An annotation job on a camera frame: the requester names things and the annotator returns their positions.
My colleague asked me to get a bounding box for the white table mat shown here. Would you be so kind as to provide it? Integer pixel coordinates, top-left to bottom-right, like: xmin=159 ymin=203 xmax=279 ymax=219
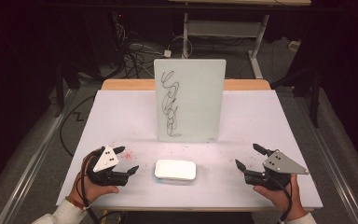
xmin=55 ymin=89 xmax=324 ymax=210

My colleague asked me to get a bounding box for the wooden table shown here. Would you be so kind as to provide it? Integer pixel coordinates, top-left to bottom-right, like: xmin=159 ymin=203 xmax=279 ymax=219
xmin=101 ymin=78 xmax=315 ymax=216

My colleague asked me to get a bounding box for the tangle of floor cables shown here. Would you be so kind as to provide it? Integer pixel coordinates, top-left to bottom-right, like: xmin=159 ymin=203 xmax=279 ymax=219
xmin=111 ymin=12 xmax=194 ymax=79

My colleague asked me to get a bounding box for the grey metal floor rail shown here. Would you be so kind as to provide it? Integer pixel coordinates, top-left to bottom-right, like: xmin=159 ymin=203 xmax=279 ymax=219
xmin=0 ymin=89 xmax=77 ymax=224
xmin=293 ymin=94 xmax=358 ymax=224

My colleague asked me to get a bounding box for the black floor cable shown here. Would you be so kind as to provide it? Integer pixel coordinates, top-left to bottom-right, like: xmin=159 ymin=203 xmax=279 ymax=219
xmin=59 ymin=94 xmax=96 ymax=158

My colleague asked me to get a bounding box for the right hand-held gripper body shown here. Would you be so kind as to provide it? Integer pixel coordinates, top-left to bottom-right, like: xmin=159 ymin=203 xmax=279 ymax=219
xmin=243 ymin=149 xmax=310 ymax=191

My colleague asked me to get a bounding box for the white whiteboard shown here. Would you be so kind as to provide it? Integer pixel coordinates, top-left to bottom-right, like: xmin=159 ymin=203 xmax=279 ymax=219
xmin=153 ymin=58 xmax=227 ymax=144

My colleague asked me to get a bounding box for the white metal desk frame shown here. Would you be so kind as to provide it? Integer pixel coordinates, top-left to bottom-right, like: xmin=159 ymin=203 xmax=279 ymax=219
xmin=167 ymin=0 xmax=312 ymax=79

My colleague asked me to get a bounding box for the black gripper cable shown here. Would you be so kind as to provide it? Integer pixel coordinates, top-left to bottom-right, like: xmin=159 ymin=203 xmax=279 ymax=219
xmin=269 ymin=175 xmax=294 ymax=224
xmin=75 ymin=148 xmax=102 ymax=224

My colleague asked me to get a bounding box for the black metal stand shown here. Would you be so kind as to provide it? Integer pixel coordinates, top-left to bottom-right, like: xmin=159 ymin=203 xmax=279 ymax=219
xmin=54 ymin=60 xmax=82 ymax=119
xmin=270 ymin=66 xmax=322 ymax=129

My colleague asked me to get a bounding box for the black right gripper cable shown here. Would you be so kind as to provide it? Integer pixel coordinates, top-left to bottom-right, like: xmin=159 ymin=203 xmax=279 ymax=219
xmin=269 ymin=175 xmax=294 ymax=224

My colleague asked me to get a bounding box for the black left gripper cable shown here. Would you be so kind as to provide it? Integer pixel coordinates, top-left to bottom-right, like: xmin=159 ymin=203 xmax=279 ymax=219
xmin=75 ymin=148 xmax=102 ymax=224

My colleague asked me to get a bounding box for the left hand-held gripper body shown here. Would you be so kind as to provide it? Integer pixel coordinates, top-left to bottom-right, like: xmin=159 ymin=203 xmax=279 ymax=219
xmin=86 ymin=145 xmax=131 ymax=188

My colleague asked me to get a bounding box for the person's left hand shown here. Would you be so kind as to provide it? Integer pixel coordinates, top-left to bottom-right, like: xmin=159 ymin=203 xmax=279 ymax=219
xmin=66 ymin=148 xmax=120 ymax=207

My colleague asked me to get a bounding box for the white board eraser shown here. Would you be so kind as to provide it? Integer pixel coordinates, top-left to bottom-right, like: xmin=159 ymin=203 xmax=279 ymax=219
xmin=154 ymin=159 xmax=198 ymax=182

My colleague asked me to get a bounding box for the person's right hand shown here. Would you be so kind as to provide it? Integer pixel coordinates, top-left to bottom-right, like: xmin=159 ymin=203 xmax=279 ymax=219
xmin=252 ymin=173 xmax=309 ymax=222

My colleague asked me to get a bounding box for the red bracelet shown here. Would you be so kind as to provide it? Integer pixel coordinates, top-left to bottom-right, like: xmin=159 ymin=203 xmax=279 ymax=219
xmin=64 ymin=195 xmax=91 ymax=212

